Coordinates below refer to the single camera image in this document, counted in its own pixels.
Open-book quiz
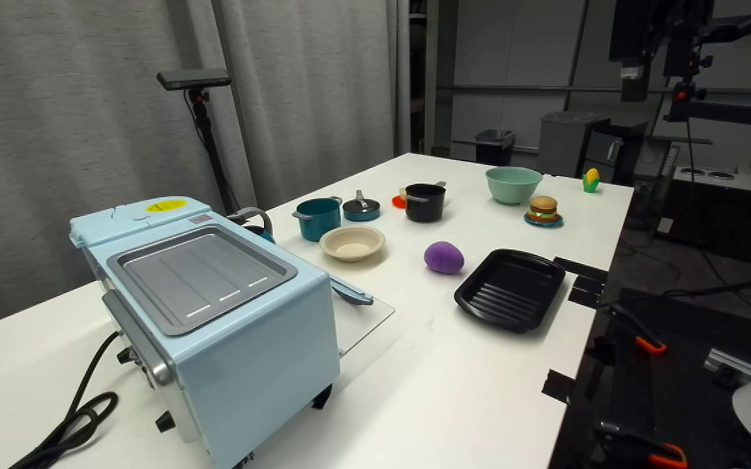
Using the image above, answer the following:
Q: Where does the orange handled clamp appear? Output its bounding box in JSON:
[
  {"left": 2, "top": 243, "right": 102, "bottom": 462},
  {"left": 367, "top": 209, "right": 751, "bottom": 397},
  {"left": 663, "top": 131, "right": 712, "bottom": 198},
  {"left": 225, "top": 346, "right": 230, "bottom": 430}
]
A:
[
  {"left": 594, "top": 422, "right": 689, "bottom": 469},
  {"left": 608, "top": 304, "right": 668, "bottom": 358}
]

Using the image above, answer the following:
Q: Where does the purple toy egg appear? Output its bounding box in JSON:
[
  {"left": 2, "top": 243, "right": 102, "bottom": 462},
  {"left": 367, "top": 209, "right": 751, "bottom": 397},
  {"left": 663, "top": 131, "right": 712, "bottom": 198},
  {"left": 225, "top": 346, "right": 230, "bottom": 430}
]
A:
[{"left": 425, "top": 243, "right": 465, "bottom": 276}]

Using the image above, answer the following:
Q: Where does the black camera stand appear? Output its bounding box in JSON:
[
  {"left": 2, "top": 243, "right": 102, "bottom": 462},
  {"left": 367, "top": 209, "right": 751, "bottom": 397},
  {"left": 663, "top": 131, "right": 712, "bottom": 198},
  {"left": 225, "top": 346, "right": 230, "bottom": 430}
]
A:
[{"left": 157, "top": 69, "right": 238, "bottom": 215}]

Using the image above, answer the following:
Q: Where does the black grill tray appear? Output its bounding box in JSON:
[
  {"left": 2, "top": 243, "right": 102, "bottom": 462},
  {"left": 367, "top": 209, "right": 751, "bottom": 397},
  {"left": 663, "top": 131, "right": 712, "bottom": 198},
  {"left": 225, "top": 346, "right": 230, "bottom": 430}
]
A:
[{"left": 453, "top": 251, "right": 565, "bottom": 333}]

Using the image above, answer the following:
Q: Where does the black power cable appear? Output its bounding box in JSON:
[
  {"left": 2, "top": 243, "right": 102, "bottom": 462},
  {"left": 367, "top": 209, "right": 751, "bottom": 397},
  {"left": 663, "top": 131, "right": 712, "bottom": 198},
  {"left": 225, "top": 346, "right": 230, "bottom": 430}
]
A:
[{"left": 7, "top": 329, "right": 124, "bottom": 469}]

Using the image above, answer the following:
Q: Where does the orange handled clamp lower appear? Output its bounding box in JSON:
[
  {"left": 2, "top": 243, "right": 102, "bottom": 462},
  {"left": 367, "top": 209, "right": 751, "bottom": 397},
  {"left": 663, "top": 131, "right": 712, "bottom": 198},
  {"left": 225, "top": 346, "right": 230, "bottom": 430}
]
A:
[{"left": 594, "top": 422, "right": 689, "bottom": 469}]

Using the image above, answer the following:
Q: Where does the red orange toy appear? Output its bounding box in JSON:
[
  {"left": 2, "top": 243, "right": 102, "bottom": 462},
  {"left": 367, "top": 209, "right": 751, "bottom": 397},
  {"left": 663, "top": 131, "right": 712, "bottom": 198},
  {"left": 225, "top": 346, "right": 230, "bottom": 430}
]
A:
[{"left": 392, "top": 192, "right": 407, "bottom": 212}]

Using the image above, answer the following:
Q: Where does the light blue toaster oven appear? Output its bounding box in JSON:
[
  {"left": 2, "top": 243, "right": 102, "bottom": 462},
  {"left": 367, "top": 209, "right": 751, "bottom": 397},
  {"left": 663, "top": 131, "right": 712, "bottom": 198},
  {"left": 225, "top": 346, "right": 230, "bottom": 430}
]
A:
[{"left": 70, "top": 196, "right": 339, "bottom": 469}]

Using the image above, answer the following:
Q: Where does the black saucepan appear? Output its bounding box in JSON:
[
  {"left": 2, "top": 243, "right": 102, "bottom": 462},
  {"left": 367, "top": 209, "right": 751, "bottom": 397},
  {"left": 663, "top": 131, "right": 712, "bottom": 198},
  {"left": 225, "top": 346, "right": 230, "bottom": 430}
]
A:
[{"left": 403, "top": 182, "right": 446, "bottom": 221}]

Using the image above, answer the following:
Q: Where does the teal toy pot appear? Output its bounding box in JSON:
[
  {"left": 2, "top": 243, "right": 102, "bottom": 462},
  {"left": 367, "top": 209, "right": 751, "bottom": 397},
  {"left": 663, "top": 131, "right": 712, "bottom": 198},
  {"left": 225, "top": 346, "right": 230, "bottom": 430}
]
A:
[{"left": 294, "top": 198, "right": 342, "bottom": 243}]

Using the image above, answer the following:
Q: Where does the mint green bowl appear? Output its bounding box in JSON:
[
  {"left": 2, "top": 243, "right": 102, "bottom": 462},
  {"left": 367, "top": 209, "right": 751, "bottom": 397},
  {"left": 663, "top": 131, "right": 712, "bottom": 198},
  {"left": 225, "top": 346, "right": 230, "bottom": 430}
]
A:
[{"left": 485, "top": 166, "right": 542, "bottom": 205}]

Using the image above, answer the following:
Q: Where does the toy burger on plate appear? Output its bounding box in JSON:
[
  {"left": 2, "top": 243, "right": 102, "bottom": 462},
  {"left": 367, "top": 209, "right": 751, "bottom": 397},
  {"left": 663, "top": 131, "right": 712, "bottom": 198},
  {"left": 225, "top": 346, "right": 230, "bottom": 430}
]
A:
[{"left": 523, "top": 196, "right": 562, "bottom": 228}]

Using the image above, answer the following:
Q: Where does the yellow green toy corn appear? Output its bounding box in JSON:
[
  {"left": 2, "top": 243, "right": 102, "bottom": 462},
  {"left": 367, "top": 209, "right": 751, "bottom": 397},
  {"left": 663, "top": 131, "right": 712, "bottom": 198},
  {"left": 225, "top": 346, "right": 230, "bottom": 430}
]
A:
[{"left": 581, "top": 166, "right": 603, "bottom": 192}]

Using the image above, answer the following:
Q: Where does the beige shallow bowl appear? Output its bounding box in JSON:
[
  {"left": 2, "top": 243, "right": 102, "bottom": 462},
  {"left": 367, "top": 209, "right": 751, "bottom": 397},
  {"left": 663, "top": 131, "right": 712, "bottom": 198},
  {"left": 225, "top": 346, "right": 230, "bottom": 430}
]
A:
[{"left": 320, "top": 228, "right": 385, "bottom": 261}]

